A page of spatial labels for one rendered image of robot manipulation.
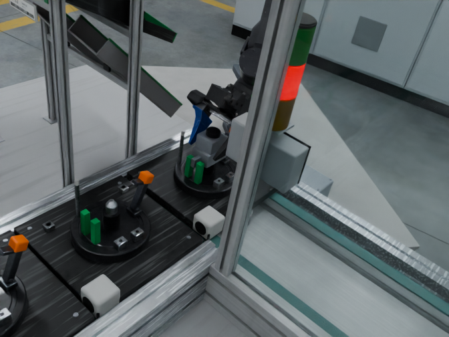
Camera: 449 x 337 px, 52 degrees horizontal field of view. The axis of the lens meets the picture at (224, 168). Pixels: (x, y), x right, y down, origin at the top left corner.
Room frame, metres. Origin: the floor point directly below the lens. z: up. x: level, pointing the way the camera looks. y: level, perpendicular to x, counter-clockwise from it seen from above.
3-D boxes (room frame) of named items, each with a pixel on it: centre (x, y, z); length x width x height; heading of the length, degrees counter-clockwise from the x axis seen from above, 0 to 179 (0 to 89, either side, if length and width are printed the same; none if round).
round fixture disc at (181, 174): (0.79, 0.04, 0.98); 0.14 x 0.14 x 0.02
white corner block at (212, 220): (0.65, 0.01, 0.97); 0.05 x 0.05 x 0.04; 56
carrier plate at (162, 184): (0.79, 0.04, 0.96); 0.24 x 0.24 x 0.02; 56
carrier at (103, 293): (0.58, 0.18, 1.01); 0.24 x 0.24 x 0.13; 56
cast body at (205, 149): (0.78, 0.04, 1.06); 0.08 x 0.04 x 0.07; 146
